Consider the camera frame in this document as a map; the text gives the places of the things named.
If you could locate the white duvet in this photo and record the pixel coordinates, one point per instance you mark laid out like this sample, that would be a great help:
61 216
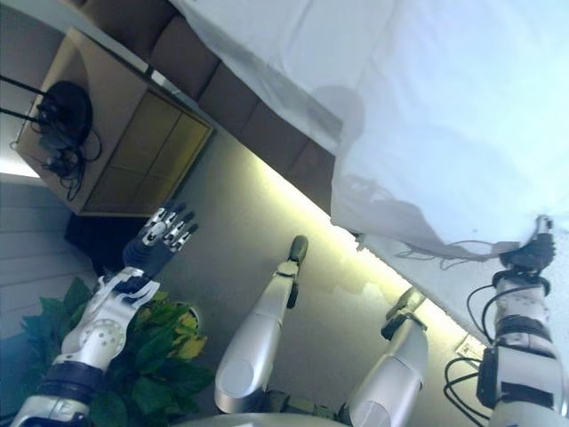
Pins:
467 133

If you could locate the black floor box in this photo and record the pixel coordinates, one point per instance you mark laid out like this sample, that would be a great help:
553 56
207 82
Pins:
89 231

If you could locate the silver robot torso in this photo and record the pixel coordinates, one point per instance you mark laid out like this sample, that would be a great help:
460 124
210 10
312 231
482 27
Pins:
266 420

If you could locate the green leafy plant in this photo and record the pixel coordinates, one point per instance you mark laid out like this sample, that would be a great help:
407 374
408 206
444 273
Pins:
160 356

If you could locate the silver robot leg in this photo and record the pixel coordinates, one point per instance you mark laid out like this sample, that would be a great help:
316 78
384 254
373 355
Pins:
258 333
391 378

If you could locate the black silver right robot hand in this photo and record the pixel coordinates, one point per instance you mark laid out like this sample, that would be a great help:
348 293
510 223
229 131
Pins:
533 253

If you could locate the wooden nightstand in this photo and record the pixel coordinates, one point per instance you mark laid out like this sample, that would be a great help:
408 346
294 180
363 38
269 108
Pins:
133 147

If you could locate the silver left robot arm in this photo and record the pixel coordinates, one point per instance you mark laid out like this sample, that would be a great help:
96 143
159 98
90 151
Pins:
93 338

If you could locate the silver right robot leg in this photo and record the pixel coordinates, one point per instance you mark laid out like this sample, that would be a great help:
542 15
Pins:
391 378

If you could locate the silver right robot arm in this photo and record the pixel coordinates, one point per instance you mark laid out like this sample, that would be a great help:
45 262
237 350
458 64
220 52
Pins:
520 347

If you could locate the silver left robot leg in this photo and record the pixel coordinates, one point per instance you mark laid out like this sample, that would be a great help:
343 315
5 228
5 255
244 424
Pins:
258 333

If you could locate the white floor power strip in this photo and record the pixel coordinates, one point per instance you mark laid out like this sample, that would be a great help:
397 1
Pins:
470 348

